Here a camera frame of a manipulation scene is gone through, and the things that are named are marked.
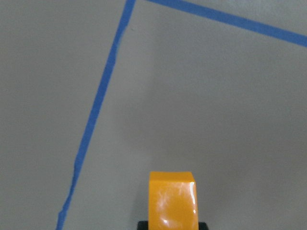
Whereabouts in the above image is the orange toy block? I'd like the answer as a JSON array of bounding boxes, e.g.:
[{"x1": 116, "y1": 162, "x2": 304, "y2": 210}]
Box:
[{"x1": 148, "y1": 172, "x2": 199, "y2": 230}]

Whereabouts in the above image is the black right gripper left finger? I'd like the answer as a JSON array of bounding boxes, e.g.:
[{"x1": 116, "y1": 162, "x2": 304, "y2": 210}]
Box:
[{"x1": 137, "y1": 221, "x2": 149, "y2": 230}]

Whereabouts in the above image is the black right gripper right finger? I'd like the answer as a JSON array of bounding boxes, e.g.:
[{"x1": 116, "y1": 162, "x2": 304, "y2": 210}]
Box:
[{"x1": 198, "y1": 222, "x2": 208, "y2": 230}]

